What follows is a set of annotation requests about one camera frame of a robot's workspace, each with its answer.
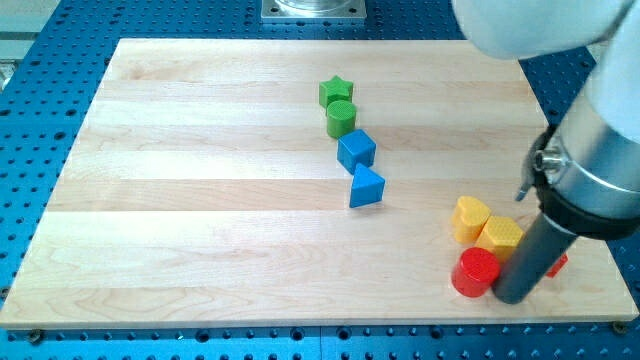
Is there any blue cube block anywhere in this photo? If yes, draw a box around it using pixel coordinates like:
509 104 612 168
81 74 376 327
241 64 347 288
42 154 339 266
337 129 376 174

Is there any green cylinder block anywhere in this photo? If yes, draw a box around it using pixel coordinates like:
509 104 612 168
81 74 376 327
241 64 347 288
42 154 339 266
326 100 357 139

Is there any red block behind rod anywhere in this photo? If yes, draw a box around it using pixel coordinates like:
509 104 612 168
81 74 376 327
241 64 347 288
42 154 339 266
545 253 569 278

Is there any green star block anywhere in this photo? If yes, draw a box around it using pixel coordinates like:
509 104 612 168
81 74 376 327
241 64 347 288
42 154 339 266
319 75 354 108

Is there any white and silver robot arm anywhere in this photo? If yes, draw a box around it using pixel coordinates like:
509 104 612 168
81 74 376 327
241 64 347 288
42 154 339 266
452 0 639 240

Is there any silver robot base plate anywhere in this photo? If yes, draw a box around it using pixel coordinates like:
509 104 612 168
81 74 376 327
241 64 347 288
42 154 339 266
260 0 367 22

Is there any blue triangle block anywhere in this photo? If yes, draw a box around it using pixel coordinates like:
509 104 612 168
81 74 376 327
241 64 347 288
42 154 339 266
349 164 386 208

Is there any yellow heart block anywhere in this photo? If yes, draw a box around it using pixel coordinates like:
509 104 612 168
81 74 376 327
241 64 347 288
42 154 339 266
451 196 491 244

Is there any yellow hexagon block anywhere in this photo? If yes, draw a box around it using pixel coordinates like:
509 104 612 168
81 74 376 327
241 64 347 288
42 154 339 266
475 216 524 264

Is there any light wooden board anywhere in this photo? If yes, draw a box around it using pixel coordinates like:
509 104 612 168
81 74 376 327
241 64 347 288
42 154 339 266
1 39 638 330

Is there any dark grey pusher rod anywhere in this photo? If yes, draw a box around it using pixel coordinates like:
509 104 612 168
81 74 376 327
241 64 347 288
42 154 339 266
492 213 578 304

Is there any red cylinder block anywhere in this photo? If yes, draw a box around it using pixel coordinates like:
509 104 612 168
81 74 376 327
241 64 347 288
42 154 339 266
451 247 500 298

